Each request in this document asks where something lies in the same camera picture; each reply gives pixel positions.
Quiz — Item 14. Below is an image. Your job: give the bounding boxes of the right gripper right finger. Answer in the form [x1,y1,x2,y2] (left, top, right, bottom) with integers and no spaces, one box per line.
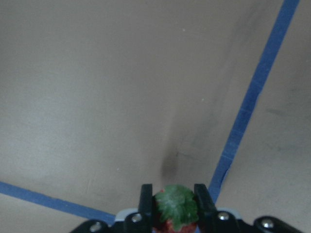
[194,183,217,233]

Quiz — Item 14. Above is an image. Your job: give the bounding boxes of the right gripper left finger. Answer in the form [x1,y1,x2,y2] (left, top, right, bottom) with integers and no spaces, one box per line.
[138,184,153,233]

